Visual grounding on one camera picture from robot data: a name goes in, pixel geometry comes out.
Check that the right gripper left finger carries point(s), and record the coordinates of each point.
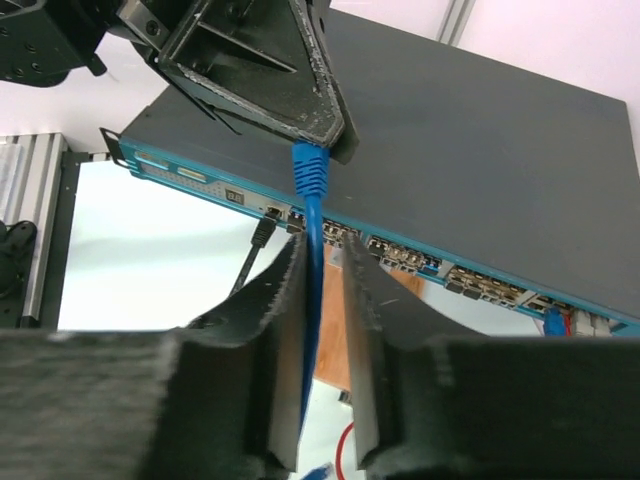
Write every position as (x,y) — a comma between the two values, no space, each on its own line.
(219,400)

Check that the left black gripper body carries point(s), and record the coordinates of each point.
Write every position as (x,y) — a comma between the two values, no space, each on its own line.
(43,41)

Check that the dark grey network switch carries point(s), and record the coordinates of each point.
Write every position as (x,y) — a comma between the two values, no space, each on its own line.
(495,182)

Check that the wooden board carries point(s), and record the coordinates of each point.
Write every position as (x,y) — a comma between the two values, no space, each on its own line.
(332,361)

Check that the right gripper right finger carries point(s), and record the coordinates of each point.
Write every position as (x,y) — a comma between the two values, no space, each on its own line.
(433,399)

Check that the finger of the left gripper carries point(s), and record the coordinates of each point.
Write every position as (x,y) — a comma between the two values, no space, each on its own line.
(343,135)
(257,64)

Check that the aluminium rail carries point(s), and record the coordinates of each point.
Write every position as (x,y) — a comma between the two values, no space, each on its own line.
(31,167)

